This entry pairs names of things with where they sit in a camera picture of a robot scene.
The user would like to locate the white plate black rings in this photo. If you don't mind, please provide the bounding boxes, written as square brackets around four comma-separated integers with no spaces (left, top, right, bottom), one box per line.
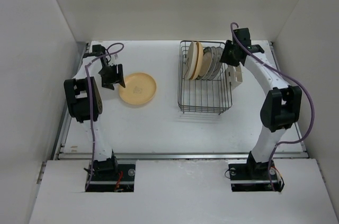
[209,46,225,80]

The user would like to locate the purple cable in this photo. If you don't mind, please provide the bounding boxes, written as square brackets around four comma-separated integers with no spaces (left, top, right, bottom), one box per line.
[229,22,316,192]
[84,42,125,191]

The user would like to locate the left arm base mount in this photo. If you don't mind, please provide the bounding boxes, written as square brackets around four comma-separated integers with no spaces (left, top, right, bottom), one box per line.
[85,161,136,193]

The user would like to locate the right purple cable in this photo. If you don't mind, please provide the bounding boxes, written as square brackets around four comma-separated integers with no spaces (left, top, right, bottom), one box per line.
[229,22,316,192]

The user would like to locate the beige cutlery holder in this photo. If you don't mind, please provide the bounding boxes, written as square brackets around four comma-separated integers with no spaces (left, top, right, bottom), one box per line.
[225,65,243,91]

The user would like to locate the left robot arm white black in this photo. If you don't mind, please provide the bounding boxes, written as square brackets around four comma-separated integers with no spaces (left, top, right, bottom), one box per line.
[64,43,126,181]

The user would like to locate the grey rimmed plate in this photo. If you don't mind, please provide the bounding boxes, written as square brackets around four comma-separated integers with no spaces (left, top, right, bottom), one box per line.
[202,46,218,80]

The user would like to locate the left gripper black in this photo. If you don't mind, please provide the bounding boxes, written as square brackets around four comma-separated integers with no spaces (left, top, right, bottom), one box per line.
[98,64,124,90]

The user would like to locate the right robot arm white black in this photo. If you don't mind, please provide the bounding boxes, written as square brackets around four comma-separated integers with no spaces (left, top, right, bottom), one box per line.
[221,28,302,180]

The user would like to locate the cream plate leftmost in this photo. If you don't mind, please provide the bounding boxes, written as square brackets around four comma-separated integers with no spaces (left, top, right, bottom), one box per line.
[184,41,199,80]

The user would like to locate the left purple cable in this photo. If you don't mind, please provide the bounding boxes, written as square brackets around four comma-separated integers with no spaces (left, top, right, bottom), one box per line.
[84,42,125,191]

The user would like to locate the yellow plate with drawing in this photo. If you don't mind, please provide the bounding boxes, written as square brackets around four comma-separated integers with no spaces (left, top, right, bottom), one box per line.
[119,73,157,105]

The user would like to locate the aluminium rail side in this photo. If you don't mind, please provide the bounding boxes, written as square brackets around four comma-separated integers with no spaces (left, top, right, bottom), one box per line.
[269,41,308,153]

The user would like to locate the grey patterned plate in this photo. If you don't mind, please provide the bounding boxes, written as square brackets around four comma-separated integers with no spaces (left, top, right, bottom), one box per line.
[197,47,213,80]

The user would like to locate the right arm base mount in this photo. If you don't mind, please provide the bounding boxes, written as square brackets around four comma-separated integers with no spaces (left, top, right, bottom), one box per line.
[227,162,284,192]

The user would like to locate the black wire dish rack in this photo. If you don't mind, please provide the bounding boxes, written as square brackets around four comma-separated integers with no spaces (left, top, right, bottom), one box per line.
[177,40,233,114]

